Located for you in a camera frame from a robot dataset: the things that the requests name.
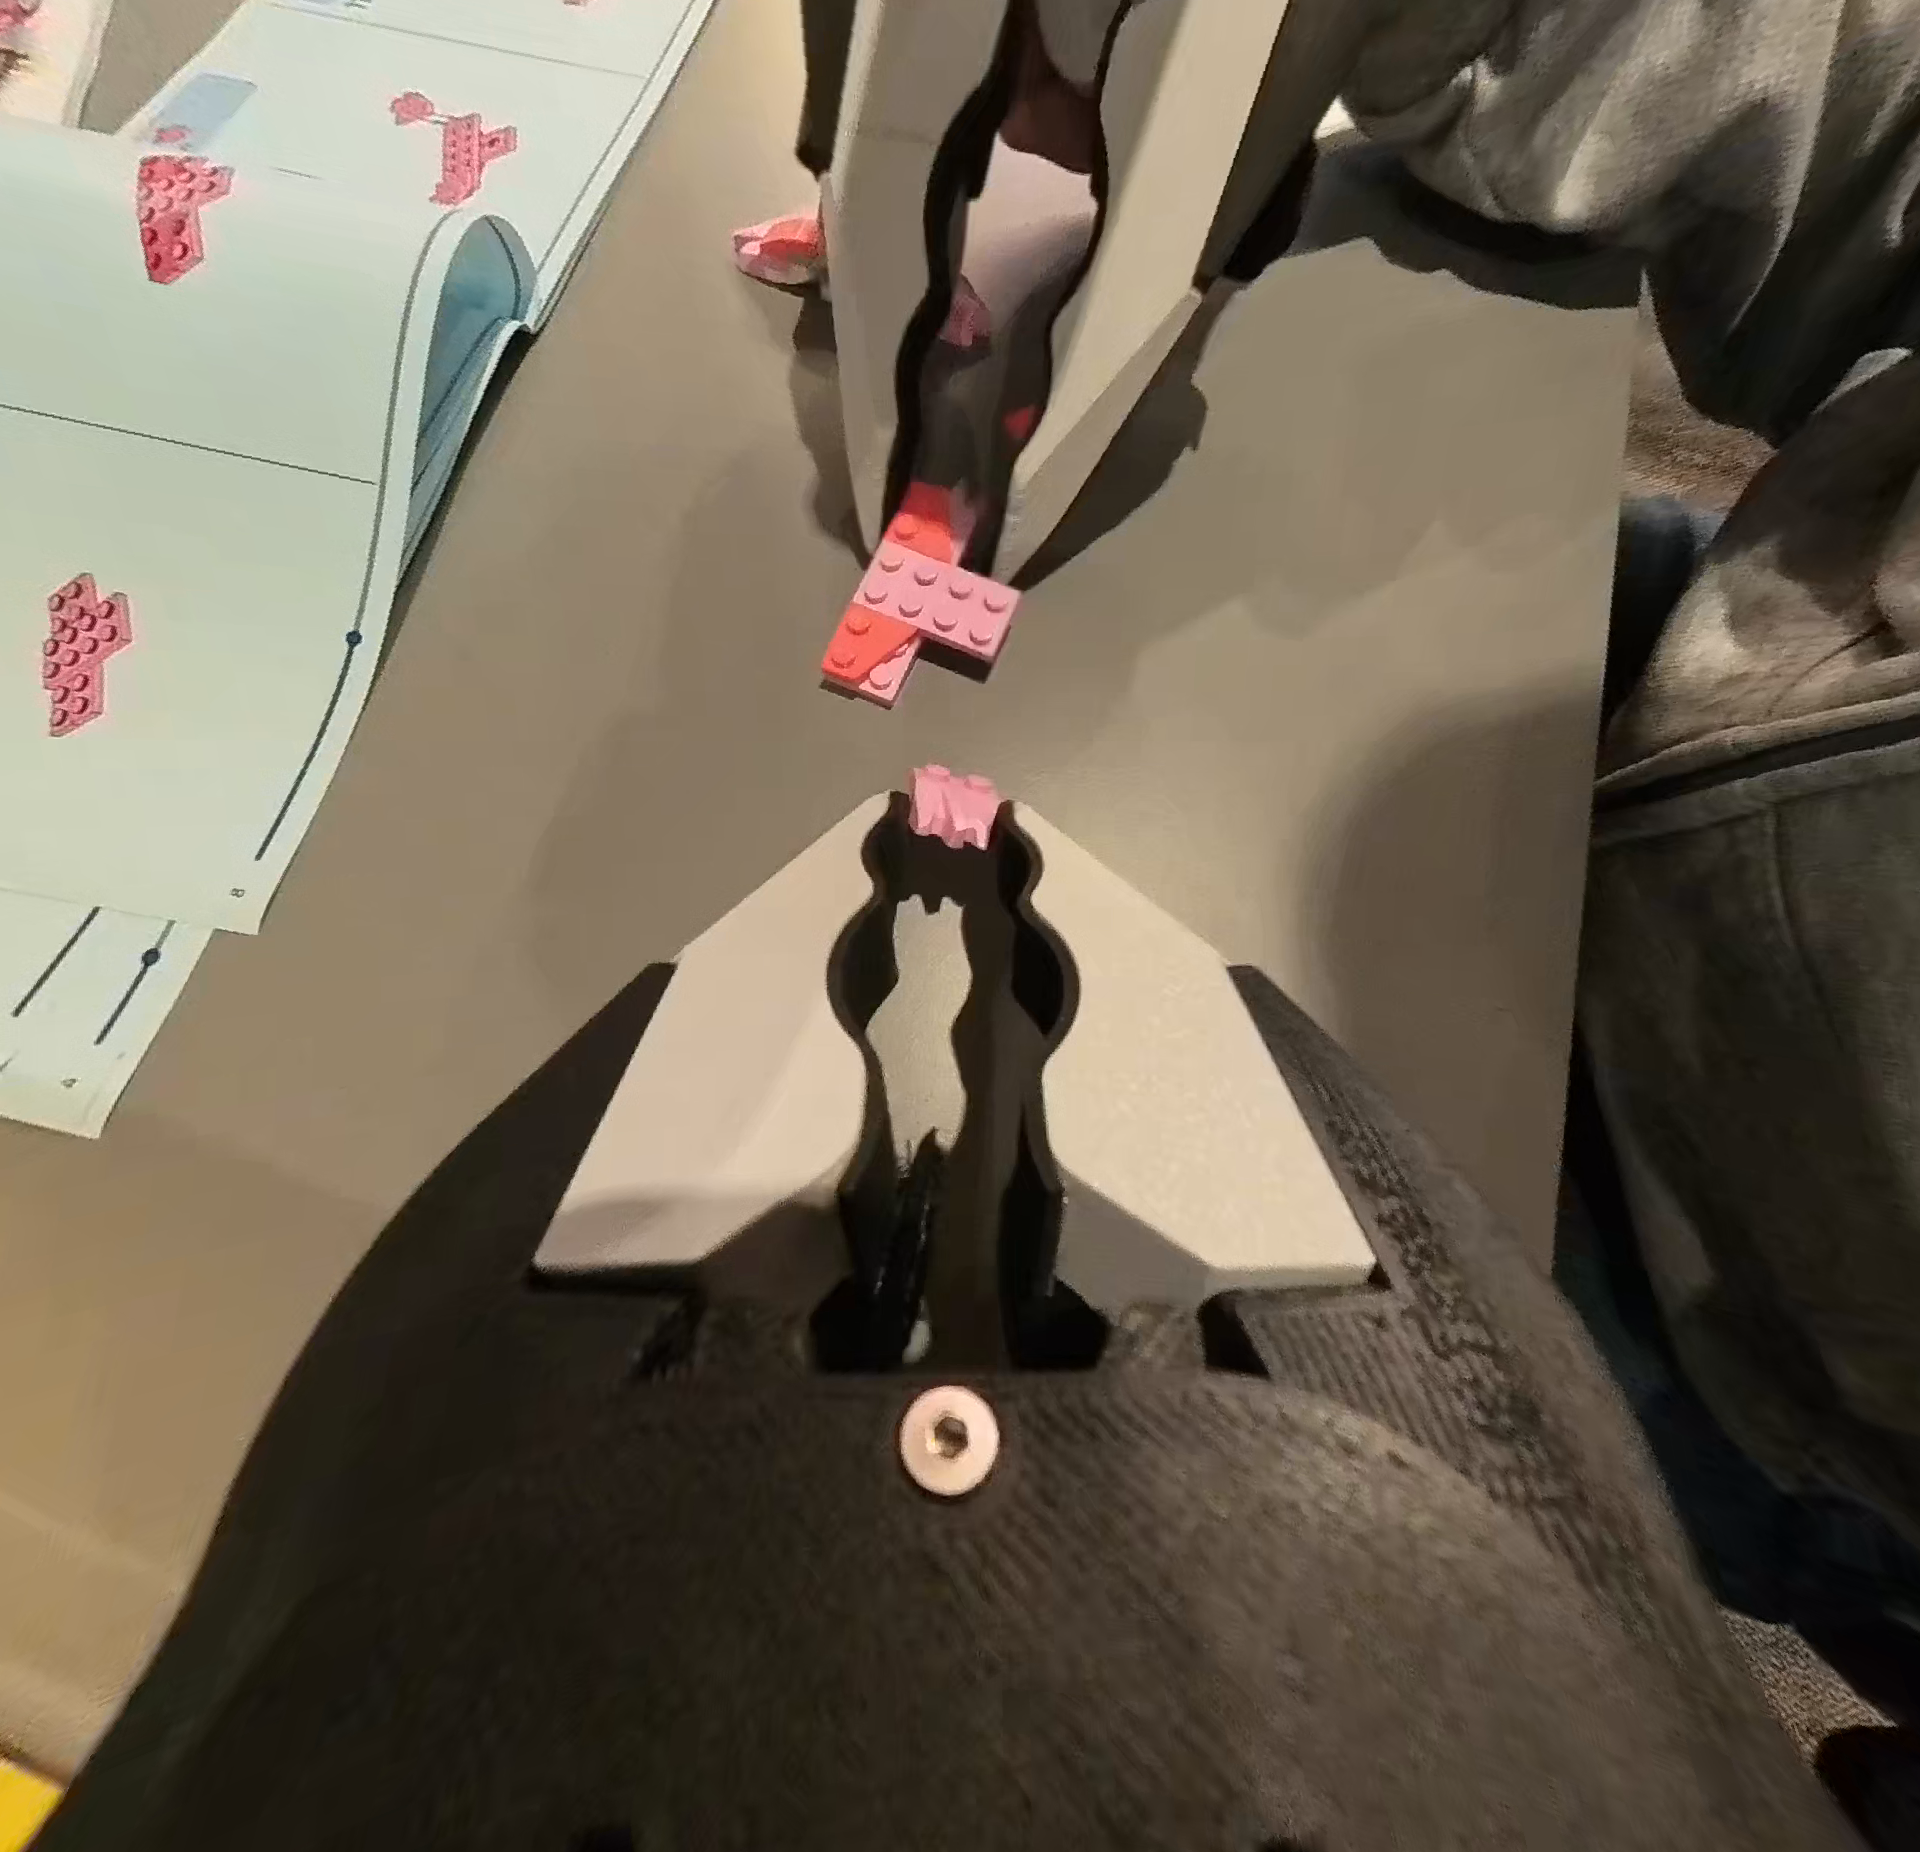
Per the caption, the pink plate brick assembly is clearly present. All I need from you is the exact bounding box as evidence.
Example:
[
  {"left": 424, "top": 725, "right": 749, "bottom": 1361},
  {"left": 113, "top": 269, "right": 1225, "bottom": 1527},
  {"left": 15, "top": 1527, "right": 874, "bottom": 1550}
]
[{"left": 815, "top": 482, "right": 1028, "bottom": 711}]

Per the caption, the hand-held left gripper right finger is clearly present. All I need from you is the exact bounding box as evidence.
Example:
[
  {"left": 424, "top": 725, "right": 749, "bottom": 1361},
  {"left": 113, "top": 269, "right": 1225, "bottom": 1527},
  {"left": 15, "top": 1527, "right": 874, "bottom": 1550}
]
[{"left": 986, "top": 801, "right": 1384, "bottom": 1361}]

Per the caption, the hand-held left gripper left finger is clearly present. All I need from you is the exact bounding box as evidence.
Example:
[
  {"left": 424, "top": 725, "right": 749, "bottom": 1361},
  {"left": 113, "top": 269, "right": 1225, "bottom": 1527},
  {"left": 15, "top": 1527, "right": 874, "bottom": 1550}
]
[{"left": 534, "top": 787, "right": 949, "bottom": 1361}]

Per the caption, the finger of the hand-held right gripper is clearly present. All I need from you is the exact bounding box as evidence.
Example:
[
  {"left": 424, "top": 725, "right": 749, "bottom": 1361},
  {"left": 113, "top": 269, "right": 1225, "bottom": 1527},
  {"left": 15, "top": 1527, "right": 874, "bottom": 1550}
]
[
  {"left": 996, "top": 0, "right": 1303, "bottom": 572},
  {"left": 815, "top": 0, "right": 1007, "bottom": 560}
]

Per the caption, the person's right forearm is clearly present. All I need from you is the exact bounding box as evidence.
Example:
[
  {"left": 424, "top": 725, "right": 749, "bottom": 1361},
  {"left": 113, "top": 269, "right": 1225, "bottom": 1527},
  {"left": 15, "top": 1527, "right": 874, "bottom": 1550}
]
[{"left": 1321, "top": 0, "right": 1920, "bottom": 447}]

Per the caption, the open instruction booklet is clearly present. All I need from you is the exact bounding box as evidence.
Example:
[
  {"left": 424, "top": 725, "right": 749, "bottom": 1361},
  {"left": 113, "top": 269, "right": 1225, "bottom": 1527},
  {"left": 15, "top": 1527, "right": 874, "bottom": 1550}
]
[{"left": 0, "top": 0, "right": 753, "bottom": 1147}]

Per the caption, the pink red grey brick model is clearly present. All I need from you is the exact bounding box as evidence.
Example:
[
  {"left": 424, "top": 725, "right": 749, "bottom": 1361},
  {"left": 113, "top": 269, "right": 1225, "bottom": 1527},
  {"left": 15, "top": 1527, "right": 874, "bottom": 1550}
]
[{"left": 729, "top": 209, "right": 996, "bottom": 363}]

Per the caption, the small pink brick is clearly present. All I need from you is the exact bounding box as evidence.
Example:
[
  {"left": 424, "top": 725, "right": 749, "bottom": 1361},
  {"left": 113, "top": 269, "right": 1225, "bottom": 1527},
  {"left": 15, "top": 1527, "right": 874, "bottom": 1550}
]
[{"left": 911, "top": 761, "right": 1007, "bottom": 853}]

